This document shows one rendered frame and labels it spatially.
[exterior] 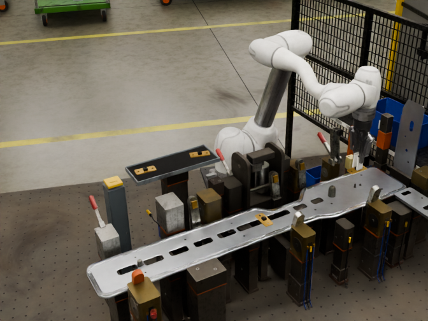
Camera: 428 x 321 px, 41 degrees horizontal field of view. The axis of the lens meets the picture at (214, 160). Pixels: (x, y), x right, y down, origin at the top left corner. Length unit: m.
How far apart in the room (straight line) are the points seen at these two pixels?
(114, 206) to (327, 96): 0.92
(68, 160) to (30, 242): 2.09
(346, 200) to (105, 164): 2.67
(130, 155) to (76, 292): 2.45
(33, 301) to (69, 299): 0.14
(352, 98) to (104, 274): 1.10
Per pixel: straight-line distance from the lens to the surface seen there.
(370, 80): 2.26
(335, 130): 2.52
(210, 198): 2.27
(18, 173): 4.79
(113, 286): 2.04
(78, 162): 4.79
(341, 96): 2.15
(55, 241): 2.79
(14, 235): 2.88
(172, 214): 2.20
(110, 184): 2.26
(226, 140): 2.92
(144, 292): 1.91
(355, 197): 2.47
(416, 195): 2.55
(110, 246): 2.16
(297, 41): 2.71
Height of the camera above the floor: 2.36
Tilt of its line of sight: 31 degrees down
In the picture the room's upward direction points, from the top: 1 degrees counter-clockwise
